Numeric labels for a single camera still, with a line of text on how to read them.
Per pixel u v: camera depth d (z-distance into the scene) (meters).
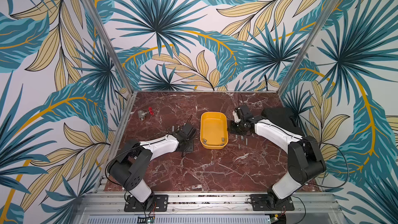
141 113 1.03
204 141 0.93
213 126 0.98
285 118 1.00
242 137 0.95
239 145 0.92
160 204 0.73
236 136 0.97
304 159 0.45
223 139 0.94
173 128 0.98
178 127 0.98
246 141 0.94
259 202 0.73
